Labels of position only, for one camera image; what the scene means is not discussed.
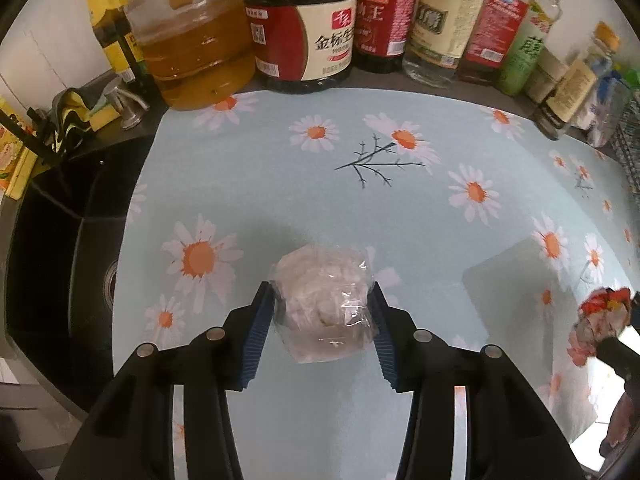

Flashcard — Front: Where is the pink red wrapper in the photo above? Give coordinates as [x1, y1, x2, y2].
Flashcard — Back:
[566, 287, 632, 367]

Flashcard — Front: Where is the plastic white tissue ball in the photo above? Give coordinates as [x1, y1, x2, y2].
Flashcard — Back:
[270, 244, 378, 364]

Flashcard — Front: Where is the black kitchen sink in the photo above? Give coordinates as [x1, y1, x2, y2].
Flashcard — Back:
[6, 143, 149, 411]

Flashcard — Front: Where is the person's right hand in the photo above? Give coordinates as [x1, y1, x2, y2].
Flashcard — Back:
[599, 393, 639, 458]

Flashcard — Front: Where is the blue daisy tablecloth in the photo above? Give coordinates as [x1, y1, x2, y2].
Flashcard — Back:
[112, 89, 639, 469]

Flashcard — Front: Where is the white blue salt bag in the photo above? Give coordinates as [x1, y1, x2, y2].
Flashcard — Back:
[576, 63, 631, 148]

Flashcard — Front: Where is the yellow black sponge cloth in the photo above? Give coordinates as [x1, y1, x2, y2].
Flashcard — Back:
[27, 88, 120, 156]

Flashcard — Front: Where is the yellow dish soap bottle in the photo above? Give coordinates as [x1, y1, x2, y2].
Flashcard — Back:
[0, 126, 37, 200]

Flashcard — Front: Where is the green label oil bottle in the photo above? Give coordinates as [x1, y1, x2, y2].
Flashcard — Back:
[496, 0, 562, 96]

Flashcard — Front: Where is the small glass jar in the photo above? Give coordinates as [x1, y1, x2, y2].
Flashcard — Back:
[523, 47, 568, 104]

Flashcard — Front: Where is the large cooking oil jug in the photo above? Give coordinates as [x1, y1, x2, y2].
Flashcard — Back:
[125, 0, 255, 110]

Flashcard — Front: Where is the dark soy sauce jug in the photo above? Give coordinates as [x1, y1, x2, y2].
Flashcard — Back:
[242, 0, 357, 94]

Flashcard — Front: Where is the small yellow cap bottle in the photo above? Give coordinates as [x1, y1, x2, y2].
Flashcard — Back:
[530, 20, 623, 142]

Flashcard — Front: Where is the red label sauce bottle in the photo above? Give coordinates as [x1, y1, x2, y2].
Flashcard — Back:
[354, 0, 416, 74]

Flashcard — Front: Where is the clear vinegar bottle yellow cap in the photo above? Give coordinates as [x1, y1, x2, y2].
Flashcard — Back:
[402, 0, 484, 88]

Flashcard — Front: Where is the green cap sauce bottle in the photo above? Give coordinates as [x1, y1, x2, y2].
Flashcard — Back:
[87, 0, 148, 88]

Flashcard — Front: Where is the red label liquor bottle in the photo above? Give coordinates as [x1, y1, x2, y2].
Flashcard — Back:
[457, 0, 529, 84]

